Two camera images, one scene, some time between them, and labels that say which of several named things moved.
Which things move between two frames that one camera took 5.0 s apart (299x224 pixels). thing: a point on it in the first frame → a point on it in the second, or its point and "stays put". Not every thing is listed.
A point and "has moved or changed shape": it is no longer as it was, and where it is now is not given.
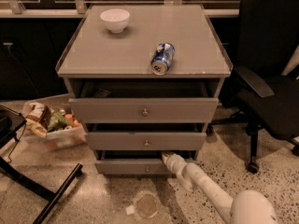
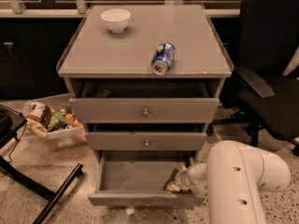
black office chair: (267, 101) stays put
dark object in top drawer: (102, 93) stays put
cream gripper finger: (165, 155) → (173, 188)
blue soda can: (162, 58) stays put
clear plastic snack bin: (52, 141) stays put
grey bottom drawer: (135, 161) has moved or changed shape
